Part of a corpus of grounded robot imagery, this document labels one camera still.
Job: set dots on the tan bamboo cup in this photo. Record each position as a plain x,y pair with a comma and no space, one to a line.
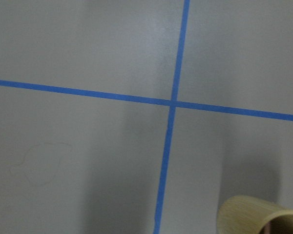
243,214

